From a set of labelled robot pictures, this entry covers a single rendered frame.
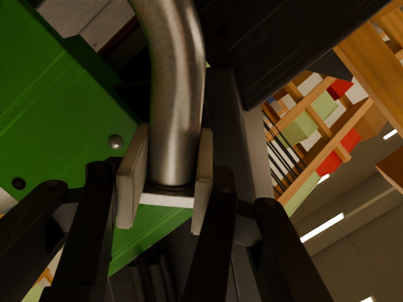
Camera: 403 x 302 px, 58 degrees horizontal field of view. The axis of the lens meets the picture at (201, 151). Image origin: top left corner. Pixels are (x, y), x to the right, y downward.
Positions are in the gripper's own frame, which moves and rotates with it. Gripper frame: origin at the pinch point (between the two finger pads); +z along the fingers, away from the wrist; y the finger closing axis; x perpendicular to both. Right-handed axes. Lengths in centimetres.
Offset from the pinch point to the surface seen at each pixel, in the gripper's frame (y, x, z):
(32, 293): -230, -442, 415
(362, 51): 41, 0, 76
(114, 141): -4.3, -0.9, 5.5
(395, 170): 38, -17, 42
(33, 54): -9.6, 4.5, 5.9
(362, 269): 295, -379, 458
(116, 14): -19, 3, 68
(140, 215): -2.4, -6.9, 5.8
